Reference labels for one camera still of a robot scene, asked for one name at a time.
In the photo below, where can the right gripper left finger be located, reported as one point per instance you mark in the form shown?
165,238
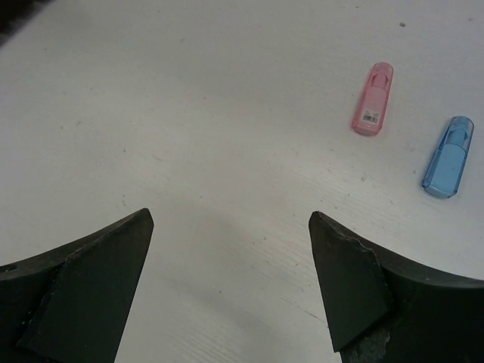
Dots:
71,304

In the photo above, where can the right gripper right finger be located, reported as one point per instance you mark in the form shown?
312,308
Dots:
383,307

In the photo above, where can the pink correction tape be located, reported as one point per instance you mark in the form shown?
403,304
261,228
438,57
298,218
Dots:
371,107

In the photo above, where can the blue correction tape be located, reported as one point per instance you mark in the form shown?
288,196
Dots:
444,173

